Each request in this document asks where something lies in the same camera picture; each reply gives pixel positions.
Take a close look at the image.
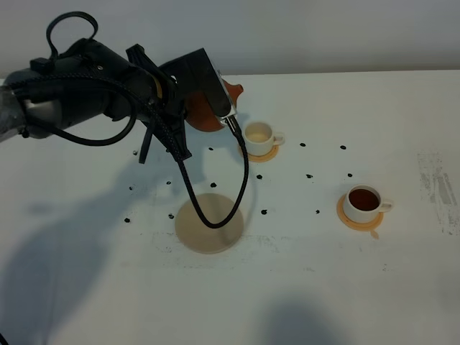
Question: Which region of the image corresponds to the thin black left cable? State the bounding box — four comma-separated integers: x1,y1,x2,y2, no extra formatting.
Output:
21,11,161,165

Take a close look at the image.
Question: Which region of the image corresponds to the orange coaster far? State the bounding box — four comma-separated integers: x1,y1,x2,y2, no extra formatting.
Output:
238,139,279,163

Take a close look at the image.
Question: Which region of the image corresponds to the orange coaster near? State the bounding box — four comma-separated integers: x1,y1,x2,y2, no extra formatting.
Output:
336,195,384,232

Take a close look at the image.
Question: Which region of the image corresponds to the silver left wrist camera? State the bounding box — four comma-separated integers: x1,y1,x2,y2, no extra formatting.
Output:
160,48,244,132

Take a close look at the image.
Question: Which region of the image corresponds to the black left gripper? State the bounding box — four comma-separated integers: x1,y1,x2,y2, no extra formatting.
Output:
57,38,191,162

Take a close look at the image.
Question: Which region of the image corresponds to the white teacup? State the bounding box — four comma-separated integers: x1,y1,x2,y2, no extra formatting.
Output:
342,184,394,224
243,121,285,157

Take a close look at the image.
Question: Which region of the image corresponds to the white teacup near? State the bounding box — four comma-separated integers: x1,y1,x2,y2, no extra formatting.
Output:
342,184,394,224

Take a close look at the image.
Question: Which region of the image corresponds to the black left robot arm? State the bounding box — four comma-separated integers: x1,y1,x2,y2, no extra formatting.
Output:
1,39,191,163

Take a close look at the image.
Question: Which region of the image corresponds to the beige round teapot coaster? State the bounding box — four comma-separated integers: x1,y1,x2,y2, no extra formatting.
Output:
175,193,244,254

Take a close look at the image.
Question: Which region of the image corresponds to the orange coaster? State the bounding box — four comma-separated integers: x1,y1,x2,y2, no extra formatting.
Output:
336,195,384,232
238,139,279,163

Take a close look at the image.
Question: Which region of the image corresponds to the braided black camera cable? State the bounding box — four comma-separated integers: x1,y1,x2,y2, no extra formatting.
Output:
6,73,250,229

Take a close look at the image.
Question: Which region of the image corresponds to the white teacup far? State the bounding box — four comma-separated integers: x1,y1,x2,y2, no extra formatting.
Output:
243,121,285,157

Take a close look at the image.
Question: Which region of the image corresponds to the brown clay teapot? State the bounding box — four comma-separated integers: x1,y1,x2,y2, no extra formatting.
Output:
180,78,244,134

